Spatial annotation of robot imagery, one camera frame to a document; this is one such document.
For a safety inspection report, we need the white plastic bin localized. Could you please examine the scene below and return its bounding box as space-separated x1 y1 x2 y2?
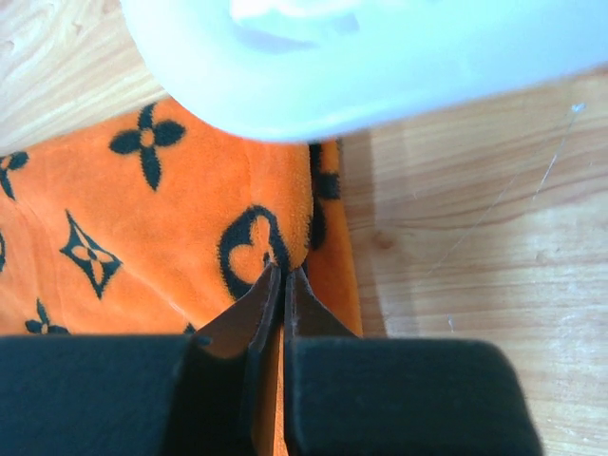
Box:
122 1 607 142

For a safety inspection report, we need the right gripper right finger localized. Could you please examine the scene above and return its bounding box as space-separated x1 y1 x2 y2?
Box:
284 270 543 456

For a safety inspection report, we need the orange monogram pillowcase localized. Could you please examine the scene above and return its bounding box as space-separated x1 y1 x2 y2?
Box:
0 97 364 456

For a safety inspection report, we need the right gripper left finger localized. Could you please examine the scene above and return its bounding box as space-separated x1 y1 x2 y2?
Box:
1 266 283 455

